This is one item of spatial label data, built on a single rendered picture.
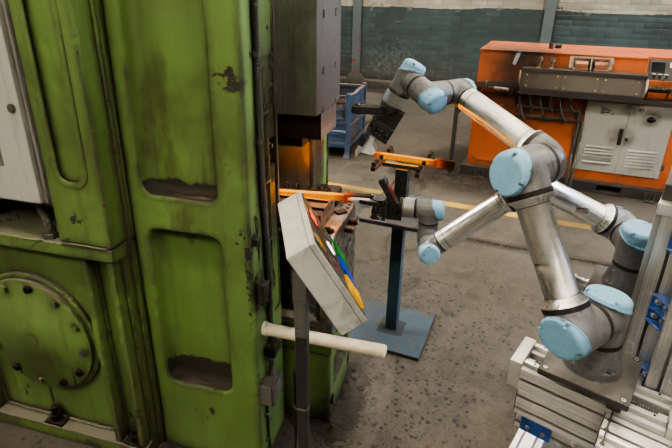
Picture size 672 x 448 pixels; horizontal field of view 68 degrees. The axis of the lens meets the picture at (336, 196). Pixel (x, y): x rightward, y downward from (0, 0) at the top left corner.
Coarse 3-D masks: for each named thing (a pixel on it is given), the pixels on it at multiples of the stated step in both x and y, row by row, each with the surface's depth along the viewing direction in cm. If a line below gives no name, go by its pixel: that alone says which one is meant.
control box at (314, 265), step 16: (288, 208) 144; (304, 208) 139; (288, 224) 135; (304, 224) 130; (320, 224) 149; (288, 240) 128; (304, 240) 123; (288, 256) 121; (304, 256) 121; (320, 256) 122; (336, 256) 144; (304, 272) 123; (320, 272) 123; (336, 272) 126; (320, 288) 125; (336, 288) 126; (320, 304) 127; (336, 304) 128; (352, 304) 129; (336, 320) 130; (352, 320) 130
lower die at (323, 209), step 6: (282, 198) 199; (306, 198) 197; (312, 198) 197; (312, 204) 194; (318, 204) 194; (324, 204) 194; (330, 204) 199; (318, 210) 191; (324, 210) 191; (330, 210) 200; (318, 216) 187; (324, 216) 192; (330, 216) 201; (324, 222) 193
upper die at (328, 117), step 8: (328, 112) 181; (280, 120) 177; (288, 120) 176; (296, 120) 175; (304, 120) 174; (312, 120) 174; (320, 120) 173; (328, 120) 182; (280, 128) 178; (288, 128) 177; (296, 128) 176; (304, 128) 176; (312, 128) 175; (320, 128) 174; (328, 128) 183; (288, 136) 178; (296, 136) 177; (304, 136) 177; (312, 136) 176; (320, 136) 175
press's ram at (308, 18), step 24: (288, 0) 156; (312, 0) 154; (336, 0) 174; (288, 24) 159; (312, 24) 157; (336, 24) 178; (288, 48) 161; (312, 48) 159; (336, 48) 181; (288, 72) 164; (312, 72) 162; (336, 72) 185; (288, 96) 167; (312, 96) 165; (336, 96) 189
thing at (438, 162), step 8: (376, 152) 247; (384, 152) 247; (400, 160) 243; (408, 160) 241; (416, 160) 239; (424, 160) 238; (432, 160) 237; (440, 160) 235; (448, 160) 234; (440, 168) 236; (448, 168) 235
